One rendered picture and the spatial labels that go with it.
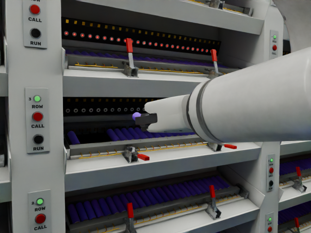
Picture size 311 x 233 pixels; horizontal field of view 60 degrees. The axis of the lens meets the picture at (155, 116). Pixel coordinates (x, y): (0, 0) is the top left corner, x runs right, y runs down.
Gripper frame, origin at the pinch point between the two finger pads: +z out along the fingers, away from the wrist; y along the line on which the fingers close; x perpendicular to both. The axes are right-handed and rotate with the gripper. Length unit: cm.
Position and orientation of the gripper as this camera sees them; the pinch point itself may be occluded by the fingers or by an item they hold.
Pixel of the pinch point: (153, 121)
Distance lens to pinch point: 49.6
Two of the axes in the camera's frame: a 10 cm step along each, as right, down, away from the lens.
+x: 0.8, 9.9, -0.7
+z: -5.0, 1.0, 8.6
